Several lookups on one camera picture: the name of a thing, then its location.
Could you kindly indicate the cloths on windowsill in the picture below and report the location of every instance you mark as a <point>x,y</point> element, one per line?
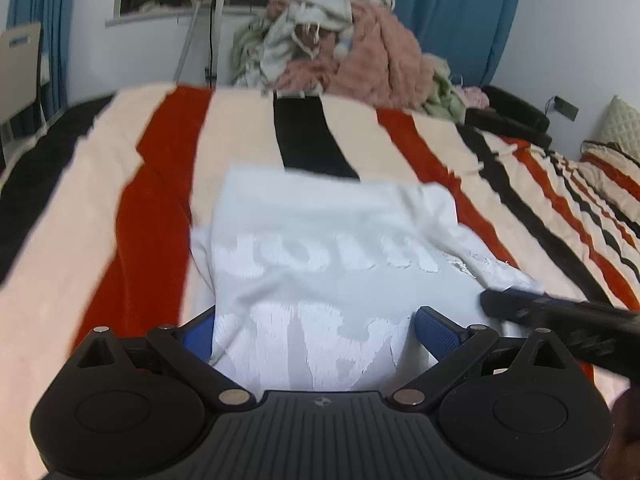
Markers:
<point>155,6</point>

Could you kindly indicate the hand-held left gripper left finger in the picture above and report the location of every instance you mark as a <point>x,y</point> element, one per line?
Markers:
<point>197,337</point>

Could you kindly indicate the dark wall socket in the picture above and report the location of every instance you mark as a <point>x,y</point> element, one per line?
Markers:
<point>566,107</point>

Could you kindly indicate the narrow blue curtain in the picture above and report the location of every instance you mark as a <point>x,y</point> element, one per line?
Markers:
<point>55,20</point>

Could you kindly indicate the grey hoodie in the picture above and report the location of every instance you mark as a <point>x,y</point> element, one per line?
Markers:
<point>325,5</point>

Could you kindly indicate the pink fluffy blanket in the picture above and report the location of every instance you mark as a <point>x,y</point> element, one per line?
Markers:
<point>385,65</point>

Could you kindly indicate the white and black chair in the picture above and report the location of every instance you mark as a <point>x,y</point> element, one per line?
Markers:
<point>20,60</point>

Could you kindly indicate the person's right hand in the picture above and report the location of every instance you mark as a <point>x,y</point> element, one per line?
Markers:
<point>627,435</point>

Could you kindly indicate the wide blue curtain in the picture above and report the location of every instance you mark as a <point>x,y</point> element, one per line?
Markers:
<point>450,10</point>

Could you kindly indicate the white t-shirt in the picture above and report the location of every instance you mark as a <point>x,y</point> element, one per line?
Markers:
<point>310,240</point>

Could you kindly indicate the small pink garment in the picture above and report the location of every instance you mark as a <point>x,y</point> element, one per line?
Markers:
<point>472,96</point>

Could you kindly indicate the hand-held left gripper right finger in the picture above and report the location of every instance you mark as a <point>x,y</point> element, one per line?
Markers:
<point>437,332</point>

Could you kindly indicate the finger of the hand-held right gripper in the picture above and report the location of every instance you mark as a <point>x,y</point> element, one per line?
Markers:
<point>540,307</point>

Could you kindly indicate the black armchair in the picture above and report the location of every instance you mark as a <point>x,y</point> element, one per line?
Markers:
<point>510,111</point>

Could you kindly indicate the garment steamer stand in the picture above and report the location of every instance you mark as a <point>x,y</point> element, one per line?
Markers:
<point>212,35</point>

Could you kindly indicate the light green cloth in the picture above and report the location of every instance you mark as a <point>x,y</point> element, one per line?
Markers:
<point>445,100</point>

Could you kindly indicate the striped bed blanket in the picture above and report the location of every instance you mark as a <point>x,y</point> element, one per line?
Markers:
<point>75,220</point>

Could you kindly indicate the green printed blanket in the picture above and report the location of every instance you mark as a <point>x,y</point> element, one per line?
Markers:
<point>245,45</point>

